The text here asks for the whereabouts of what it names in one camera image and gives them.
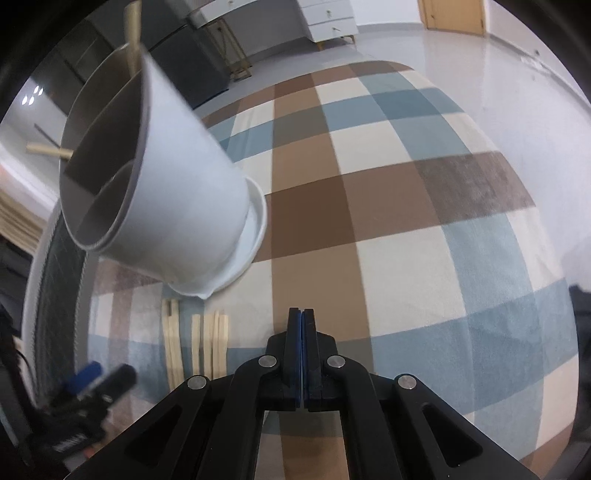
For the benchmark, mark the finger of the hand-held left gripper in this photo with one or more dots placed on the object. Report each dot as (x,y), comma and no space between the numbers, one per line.
(83,376)
(115,381)

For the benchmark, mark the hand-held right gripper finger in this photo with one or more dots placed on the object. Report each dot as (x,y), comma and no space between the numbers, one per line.
(298,360)
(308,360)

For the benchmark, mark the white utensil holder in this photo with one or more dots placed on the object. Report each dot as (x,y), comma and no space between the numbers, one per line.
(184,184)

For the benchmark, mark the grey quilted bed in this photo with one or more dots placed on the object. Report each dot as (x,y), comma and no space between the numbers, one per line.
(55,300)

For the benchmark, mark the beige curtain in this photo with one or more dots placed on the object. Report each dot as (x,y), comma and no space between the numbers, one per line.
(18,221)

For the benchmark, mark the checked rug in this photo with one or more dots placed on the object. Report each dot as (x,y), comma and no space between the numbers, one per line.
(392,184)

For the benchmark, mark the glossy white wardrobe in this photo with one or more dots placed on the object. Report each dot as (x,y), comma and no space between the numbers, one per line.
(32,120)

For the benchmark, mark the dark glass cabinet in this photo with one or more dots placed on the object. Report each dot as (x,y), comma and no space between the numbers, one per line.
(78,60)

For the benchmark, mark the dark grey fridge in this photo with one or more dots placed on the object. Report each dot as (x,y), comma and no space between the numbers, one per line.
(184,60)

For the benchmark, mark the white desk with drawers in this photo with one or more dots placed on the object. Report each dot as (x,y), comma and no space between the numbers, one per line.
(328,18)

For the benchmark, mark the wooden door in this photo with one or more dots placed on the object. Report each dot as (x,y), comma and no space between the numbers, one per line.
(452,14)

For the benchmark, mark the gold frame stool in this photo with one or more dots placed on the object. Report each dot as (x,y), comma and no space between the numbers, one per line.
(203,18)

